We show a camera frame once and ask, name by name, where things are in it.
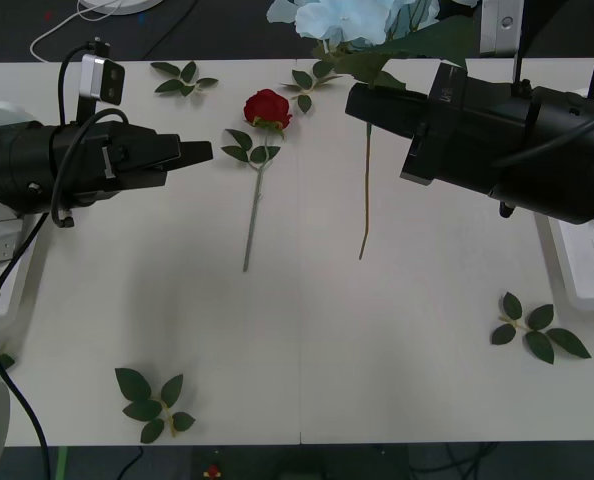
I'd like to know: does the white box with roses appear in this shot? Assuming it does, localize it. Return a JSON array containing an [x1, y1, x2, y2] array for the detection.
[[532, 87, 594, 312]]

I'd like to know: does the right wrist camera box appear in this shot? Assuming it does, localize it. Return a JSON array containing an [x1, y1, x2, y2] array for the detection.
[[478, 0, 524, 57]]

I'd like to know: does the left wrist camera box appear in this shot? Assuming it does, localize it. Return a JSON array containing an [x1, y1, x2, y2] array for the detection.
[[76, 42, 126, 126]]

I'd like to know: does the pale blue flower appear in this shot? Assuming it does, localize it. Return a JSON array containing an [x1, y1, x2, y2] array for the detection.
[[265, 0, 478, 261]]

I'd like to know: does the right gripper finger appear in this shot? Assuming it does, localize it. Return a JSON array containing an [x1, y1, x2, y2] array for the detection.
[[352, 83, 431, 102], [345, 87, 431, 139]]

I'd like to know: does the black floor cable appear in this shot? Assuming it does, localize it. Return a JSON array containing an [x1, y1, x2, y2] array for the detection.
[[115, 445, 146, 480]]

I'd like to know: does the white box with blue flowers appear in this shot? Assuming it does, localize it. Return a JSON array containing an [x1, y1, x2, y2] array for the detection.
[[0, 99, 49, 331]]

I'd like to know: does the white cable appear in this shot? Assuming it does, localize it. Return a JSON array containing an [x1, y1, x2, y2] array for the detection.
[[29, 0, 101, 64]]

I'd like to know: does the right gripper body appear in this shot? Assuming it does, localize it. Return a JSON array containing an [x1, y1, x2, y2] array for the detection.
[[399, 62, 531, 194]]

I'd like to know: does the white round base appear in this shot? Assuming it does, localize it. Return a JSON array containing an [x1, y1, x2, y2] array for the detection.
[[76, 0, 164, 16]]

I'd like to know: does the red rose with green stem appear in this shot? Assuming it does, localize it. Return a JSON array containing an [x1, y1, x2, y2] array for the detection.
[[220, 88, 294, 274]]

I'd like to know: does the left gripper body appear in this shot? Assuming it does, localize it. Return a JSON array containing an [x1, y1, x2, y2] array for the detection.
[[51, 122, 182, 206]]

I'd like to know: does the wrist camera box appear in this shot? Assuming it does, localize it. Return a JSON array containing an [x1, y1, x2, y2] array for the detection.
[[478, 0, 524, 57], [76, 42, 126, 126]]

